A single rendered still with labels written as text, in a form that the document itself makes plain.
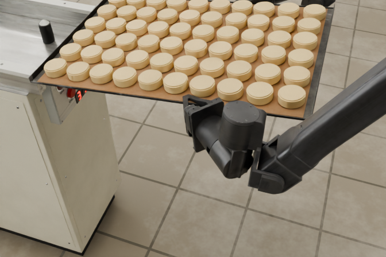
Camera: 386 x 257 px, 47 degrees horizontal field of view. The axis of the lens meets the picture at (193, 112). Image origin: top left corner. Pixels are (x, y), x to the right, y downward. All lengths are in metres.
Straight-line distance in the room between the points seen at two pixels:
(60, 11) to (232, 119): 0.78
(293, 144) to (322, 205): 1.25
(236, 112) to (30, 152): 0.75
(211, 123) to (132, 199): 1.16
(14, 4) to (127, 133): 0.95
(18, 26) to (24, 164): 0.40
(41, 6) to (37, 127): 0.36
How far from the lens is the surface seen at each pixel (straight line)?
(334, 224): 1.89
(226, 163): 0.72
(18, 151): 1.33
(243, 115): 0.68
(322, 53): 0.97
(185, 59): 0.93
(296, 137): 0.69
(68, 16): 1.32
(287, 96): 0.82
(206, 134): 0.76
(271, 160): 0.71
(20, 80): 1.11
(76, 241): 1.63
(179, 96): 0.87
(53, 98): 1.16
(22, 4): 1.39
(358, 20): 3.07
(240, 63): 0.90
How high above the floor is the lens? 1.54
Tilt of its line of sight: 44 degrees down
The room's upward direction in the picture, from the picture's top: straight up
